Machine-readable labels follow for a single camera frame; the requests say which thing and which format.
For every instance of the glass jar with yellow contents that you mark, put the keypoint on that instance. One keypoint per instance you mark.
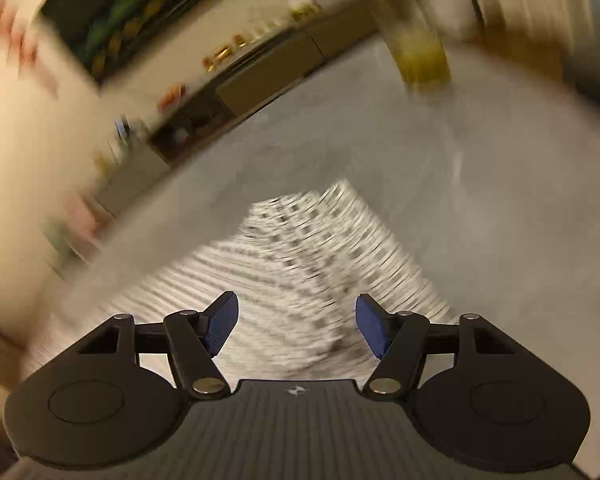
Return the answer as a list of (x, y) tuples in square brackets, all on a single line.
[(420, 55)]

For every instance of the dark framed wall painting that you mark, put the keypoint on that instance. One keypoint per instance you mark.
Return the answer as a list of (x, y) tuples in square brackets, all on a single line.
[(130, 15)]

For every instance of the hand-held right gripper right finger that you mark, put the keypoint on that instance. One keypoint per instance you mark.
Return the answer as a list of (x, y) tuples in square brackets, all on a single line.
[(372, 325)]

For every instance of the white black patterned shirt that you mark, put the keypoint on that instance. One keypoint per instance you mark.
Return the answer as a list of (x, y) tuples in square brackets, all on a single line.
[(300, 270)]

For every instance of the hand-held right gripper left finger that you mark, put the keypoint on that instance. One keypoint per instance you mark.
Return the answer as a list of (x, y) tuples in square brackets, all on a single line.
[(222, 320)]

